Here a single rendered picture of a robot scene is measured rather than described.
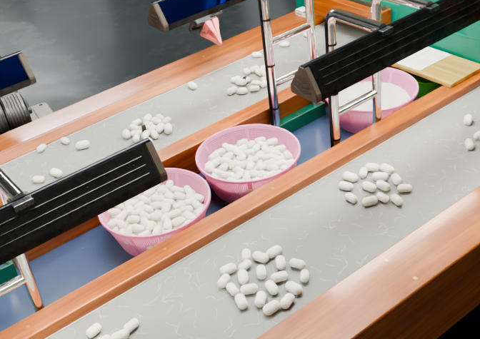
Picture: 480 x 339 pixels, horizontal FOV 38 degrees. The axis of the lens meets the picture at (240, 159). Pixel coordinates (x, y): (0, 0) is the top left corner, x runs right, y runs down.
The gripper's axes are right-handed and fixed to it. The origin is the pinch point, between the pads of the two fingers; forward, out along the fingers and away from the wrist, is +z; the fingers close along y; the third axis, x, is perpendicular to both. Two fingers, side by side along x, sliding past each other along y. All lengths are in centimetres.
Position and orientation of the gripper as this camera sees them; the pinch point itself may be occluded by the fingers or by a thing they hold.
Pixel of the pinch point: (219, 42)
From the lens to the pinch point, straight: 214.9
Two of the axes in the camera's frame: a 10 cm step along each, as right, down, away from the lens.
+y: 8.1, -3.8, 4.5
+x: -2.7, 4.4, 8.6
